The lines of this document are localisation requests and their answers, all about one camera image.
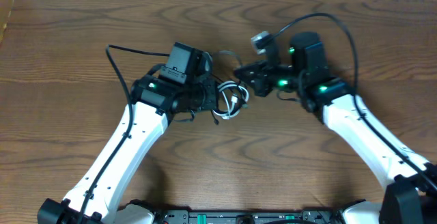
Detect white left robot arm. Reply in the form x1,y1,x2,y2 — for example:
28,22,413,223
37,42,218,223

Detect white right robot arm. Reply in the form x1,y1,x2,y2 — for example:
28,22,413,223
234,31,436,223

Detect black usb cable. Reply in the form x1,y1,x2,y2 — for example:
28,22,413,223
201,50,252,126

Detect cardboard box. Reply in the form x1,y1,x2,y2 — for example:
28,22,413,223
0,0,15,41

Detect white usb cable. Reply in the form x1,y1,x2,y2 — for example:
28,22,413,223
214,80,249,120

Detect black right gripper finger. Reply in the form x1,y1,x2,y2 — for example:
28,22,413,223
234,62,262,77
235,73,259,91

